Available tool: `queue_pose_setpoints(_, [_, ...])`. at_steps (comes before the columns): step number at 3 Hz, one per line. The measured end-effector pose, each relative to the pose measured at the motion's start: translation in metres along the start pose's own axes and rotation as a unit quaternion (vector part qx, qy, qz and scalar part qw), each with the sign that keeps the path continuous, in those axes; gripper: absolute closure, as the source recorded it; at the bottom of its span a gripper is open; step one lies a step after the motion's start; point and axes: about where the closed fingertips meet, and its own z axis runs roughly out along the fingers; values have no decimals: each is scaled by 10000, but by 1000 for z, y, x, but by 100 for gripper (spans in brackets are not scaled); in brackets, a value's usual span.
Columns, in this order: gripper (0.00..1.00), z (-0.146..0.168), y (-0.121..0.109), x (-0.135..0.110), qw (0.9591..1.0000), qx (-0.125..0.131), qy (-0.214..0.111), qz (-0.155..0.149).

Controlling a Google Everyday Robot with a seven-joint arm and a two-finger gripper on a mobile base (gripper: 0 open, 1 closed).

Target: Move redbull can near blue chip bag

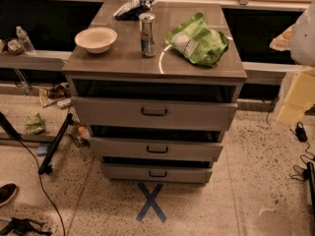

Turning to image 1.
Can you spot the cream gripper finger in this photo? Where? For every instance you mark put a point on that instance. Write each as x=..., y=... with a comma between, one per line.
x=283, y=41

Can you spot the silver redbull can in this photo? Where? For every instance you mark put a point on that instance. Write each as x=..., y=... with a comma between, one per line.
x=147, y=29

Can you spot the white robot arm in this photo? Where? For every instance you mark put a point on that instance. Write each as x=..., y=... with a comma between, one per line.
x=299, y=39

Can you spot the green chip bag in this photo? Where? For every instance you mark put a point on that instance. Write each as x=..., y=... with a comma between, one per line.
x=197, y=42

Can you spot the blue chip bag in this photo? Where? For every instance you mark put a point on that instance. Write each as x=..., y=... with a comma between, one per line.
x=131, y=10

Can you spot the green bag on floor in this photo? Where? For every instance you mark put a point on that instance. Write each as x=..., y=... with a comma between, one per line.
x=35, y=125

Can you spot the black power adapter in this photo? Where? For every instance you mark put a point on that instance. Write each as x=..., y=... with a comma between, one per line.
x=300, y=132

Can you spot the grey drawer cabinet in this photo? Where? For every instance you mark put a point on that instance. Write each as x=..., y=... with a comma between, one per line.
x=122, y=72

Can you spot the white bowl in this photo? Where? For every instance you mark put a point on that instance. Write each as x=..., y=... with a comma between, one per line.
x=96, y=40

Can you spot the top grey drawer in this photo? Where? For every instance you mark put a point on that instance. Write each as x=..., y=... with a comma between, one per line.
x=159, y=114

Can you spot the blue tape cross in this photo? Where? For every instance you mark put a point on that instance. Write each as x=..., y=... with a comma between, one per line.
x=151, y=202

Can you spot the snack wrappers on floor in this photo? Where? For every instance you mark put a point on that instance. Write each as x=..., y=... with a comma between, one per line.
x=49, y=96

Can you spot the clear water bottle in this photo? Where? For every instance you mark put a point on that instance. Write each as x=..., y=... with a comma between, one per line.
x=25, y=40

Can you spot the black tripod leg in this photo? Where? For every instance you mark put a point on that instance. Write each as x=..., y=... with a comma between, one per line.
x=45, y=167

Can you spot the small container on ledge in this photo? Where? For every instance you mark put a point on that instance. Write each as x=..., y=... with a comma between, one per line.
x=11, y=46

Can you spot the dark shoe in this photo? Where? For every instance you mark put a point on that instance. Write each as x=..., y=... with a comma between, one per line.
x=7, y=193

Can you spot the black tool on floor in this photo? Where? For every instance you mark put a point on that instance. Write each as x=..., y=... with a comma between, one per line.
x=22, y=227

